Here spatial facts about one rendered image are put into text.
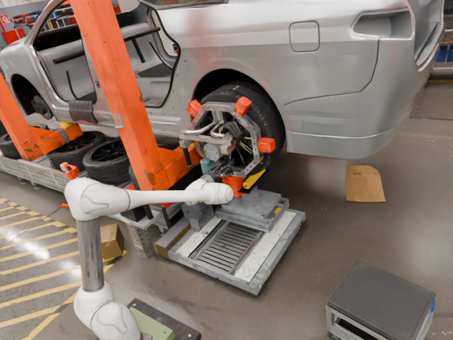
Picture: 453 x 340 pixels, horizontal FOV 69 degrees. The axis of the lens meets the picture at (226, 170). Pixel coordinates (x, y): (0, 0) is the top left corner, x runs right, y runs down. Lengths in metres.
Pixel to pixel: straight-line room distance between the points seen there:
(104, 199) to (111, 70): 0.96
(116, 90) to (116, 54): 0.20
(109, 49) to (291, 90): 1.09
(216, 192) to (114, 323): 0.74
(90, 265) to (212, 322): 0.90
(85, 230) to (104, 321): 0.41
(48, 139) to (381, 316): 3.55
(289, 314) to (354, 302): 0.51
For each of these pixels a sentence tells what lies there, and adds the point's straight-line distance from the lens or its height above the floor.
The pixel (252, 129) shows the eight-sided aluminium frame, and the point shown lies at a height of 0.98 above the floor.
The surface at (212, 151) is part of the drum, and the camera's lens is 2.16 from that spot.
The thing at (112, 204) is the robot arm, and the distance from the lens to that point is 1.45.
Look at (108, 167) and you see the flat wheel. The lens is 3.35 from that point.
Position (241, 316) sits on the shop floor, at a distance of 2.24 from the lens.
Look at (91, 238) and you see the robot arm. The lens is 1.66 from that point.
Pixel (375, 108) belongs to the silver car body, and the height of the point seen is 1.07.
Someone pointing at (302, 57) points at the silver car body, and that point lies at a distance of 1.95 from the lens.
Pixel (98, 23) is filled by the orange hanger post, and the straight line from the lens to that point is 2.14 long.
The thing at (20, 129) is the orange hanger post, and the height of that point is 0.87.
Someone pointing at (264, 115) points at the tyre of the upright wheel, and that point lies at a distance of 2.14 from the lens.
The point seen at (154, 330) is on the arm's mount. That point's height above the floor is 0.35.
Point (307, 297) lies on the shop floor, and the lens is 2.29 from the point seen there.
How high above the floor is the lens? 1.81
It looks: 30 degrees down
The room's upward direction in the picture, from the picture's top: 12 degrees counter-clockwise
